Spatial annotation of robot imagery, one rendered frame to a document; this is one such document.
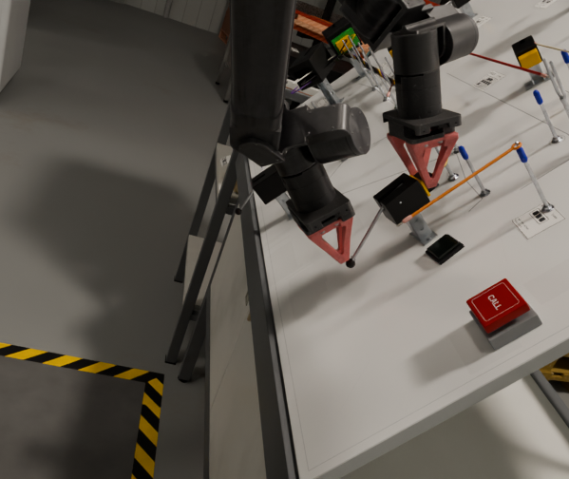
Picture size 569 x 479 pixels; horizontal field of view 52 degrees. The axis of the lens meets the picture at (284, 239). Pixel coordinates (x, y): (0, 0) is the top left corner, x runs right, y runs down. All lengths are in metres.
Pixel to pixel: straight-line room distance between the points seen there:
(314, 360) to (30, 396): 1.28
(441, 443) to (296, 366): 0.29
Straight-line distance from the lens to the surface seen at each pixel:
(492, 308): 0.65
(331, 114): 0.68
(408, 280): 0.80
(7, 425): 1.85
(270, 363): 0.84
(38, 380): 1.99
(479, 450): 1.01
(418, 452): 0.93
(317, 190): 0.74
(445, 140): 0.78
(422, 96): 0.77
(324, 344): 0.80
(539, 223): 0.78
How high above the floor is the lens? 1.35
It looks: 24 degrees down
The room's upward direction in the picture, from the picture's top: 21 degrees clockwise
